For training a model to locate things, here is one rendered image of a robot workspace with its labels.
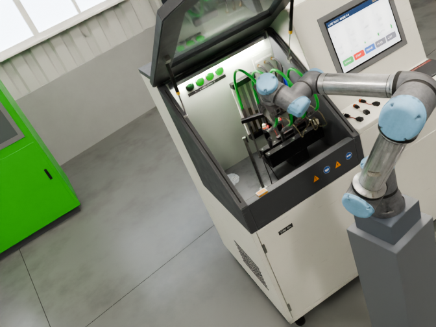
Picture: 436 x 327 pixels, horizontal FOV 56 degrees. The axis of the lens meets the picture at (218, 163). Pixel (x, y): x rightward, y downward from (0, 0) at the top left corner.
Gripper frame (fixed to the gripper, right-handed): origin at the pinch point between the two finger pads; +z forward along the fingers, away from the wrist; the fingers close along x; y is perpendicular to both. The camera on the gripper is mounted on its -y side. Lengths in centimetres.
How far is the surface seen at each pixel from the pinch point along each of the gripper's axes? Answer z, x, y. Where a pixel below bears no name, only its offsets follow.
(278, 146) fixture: 40.0, -5.6, 5.0
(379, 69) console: 56, 63, 0
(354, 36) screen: 41, 60, -18
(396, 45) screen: 56, 78, -5
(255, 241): 31, -42, 38
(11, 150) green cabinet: 146, -194, -166
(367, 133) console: 40, 32, 27
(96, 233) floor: 187, -180, -66
